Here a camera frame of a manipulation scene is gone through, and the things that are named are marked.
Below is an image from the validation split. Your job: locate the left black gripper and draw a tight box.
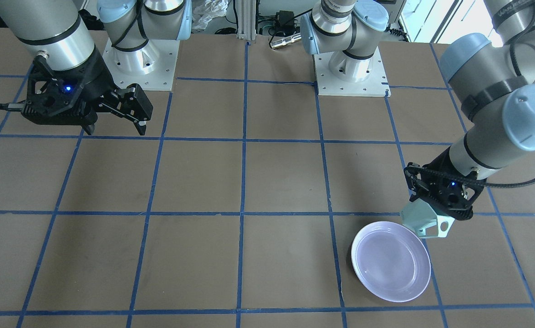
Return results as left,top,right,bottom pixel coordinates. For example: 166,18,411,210
404,148,486,221

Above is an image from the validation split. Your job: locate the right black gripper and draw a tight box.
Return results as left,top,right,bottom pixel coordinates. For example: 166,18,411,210
21,46,153,136

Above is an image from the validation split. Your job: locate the light teal faceted cup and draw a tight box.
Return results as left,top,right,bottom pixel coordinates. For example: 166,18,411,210
400,199,454,239

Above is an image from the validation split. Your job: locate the purple plate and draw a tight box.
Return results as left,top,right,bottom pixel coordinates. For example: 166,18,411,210
349,221,432,303

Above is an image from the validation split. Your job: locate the silver metal cylinder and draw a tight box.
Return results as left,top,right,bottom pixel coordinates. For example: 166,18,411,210
269,33,302,50

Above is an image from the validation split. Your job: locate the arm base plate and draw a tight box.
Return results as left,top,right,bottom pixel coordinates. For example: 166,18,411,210
313,48,392,97
102,40,181,92

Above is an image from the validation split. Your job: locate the aluminium frame post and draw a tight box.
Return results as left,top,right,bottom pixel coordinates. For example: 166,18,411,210
233,0,258,44

